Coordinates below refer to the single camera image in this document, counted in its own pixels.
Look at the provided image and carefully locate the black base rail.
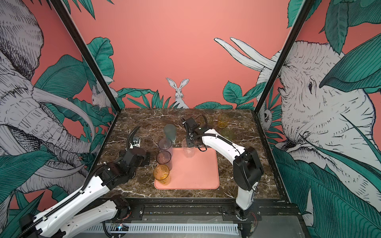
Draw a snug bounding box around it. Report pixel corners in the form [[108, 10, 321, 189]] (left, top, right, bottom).
[[127, 198, 303, 223]]

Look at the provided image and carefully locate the teal frosted tumbler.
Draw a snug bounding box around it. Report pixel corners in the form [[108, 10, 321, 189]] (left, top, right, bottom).
[[164, 124, 177, 143]]

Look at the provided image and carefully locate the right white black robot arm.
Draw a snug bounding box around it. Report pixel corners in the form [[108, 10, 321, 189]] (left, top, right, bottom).
[[181, 117, 264, 221]]

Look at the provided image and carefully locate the amber yellow tumbler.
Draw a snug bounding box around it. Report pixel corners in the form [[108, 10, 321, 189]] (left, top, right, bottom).
[[153, 165, 171, 185]]

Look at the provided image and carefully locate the dark smoky tumbler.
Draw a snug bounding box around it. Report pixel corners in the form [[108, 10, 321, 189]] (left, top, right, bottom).
[[156, 151, 172, 170]]

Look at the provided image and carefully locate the blue-grey clear tumbler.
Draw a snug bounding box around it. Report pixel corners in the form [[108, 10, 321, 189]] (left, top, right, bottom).
[[158, 138, 173, 155]]

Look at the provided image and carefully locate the black frame post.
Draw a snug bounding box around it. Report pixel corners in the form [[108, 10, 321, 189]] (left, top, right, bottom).
[[50, 0, 121, 113], [254, 0, 315, 115]]

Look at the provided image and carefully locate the left black frame post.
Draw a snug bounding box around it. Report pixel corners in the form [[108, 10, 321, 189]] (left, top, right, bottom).
[[50, 0, 121, 113]]

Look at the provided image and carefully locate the yellow short tumbler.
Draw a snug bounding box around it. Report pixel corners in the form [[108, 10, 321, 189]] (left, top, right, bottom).
[[217, 114, 230, 129]]

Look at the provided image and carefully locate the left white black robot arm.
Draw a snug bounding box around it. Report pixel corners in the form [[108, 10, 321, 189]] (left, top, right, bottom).
[[18, 147, 151, 238]]

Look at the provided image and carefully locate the white slotted cable duct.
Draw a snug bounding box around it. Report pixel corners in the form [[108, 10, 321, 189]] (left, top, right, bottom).
[[86, 223, 239, 235]]

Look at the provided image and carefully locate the green tumbler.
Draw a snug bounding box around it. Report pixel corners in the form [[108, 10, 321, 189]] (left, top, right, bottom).
[[220, 128, 236, 141]]

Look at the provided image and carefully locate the pink plastic tray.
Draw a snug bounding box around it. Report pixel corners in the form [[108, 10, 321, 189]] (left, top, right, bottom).
[[154, 148, 220, 190]]

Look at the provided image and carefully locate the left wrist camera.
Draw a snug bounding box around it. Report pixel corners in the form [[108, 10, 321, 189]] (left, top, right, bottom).
[[130, 136, 141, 149]]

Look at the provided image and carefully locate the left black corrugated cable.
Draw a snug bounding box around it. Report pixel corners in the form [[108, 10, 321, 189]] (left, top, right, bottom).
[[126, 126, 141, 151]]

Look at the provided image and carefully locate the clear colourless tumbler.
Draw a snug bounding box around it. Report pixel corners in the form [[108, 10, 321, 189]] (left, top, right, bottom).
[[182, 139, 195, 158]]

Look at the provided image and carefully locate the right black frame post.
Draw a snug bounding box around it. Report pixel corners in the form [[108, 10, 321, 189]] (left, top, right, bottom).
[[254, 0, 315, 115]]

